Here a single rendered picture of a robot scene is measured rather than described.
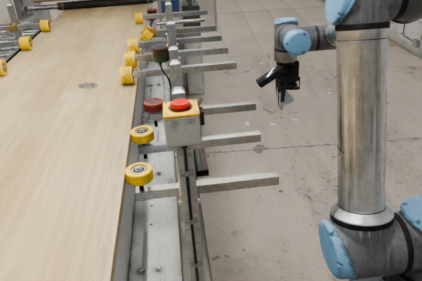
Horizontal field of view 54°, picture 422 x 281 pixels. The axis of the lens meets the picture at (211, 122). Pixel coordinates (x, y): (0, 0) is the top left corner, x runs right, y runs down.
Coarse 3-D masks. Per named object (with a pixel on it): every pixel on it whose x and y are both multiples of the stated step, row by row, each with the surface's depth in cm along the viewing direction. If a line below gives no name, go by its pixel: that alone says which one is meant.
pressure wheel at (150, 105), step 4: (148, 100) 167; (152, 100) 165; (156, 100) 167; (160, 100) 166; (144, 104) 164; (148, 104) 163; (152, 104) 163; (156, 104) 163; (160, 104) 163; (144, 108) 164; (148, 108) 163; (152, 108) 162; (156, 108) 163; (160, 108) 164; (148, 112) 164; (152, 112) 163; (156, 112) 164; (156, 124) 169
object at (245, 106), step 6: (240, 102) 171; (246, 102) 171; (252, 102) 170; (204, 108) 168; (210, 108) 168; (216, 108) 168; (222, 108) 169; (228, 108) 169; (234, 108) 169; (240, 108) 169; (246, 108) 170; (252, 108) 170; (150, 114) 166; (156, 114) 166; (162, 114) 167; (204, 114) 169; (210, 114) 169; (156, 120) 169
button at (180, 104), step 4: (176, 100) 81; (180, 100) 81; (184, 100) 81; (188, 100) 81; (172, 104) 80; (176, 104) 79; (180, 104) 79; (184, 104) 79; (188, 104) 80; (172, 108) 79; (176, 108) 79; (180, 108) 79; (184, 108) 79
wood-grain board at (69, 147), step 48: (48, 48) 251; (96, 48) 245; (0, 96) 182; (48, 96) 179; (96, 96) 176; (0, 144) 141; (48, 144) 139; (96, 144) 137; (0, 192) 115; (48, 192) 113; (96, 192) 112; (0, 240) 97; (48, 240) 96; (96, 240) 95
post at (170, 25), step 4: (168, 24) 172; (172, 24) 172; (168, 28) 173; (172, 28) 173; (168, 32) 173; (172, 32) 174; (168, 36) 174; (172, 36) 174; (168, 40) 175; (172, 40) 175; (168, 44) 176; (172, 44) 176
